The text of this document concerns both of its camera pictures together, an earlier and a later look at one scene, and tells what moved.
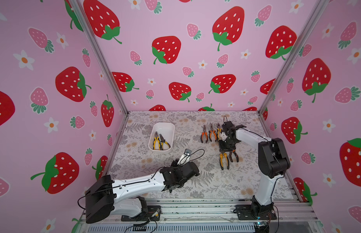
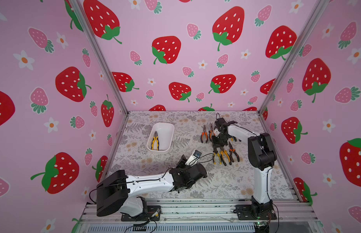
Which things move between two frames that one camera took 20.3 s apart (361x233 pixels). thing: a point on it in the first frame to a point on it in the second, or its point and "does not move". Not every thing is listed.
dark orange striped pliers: (230, 156) does not move
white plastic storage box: (167, 130) does not move
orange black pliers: (210, 133) does not move
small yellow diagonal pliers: (163, 141) to (219, 157)
